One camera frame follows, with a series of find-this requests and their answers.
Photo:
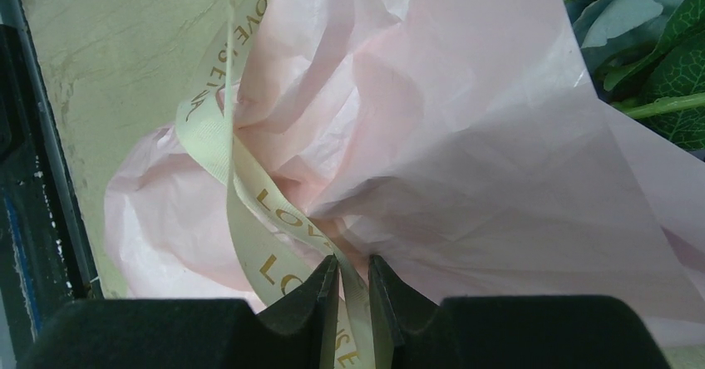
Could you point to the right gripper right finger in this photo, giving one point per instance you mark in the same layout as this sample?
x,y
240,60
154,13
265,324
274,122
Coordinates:
x,y
584,331

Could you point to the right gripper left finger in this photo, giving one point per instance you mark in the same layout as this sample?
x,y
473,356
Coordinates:
x,y
295,332

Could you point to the cream printed ribbon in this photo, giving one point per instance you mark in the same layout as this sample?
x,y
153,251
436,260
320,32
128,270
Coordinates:
x,y
257,212

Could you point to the pink flower bouquet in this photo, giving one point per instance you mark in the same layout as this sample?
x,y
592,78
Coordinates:
x,y
461,140

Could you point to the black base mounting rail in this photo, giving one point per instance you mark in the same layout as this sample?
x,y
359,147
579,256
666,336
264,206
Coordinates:
x,y
46,259

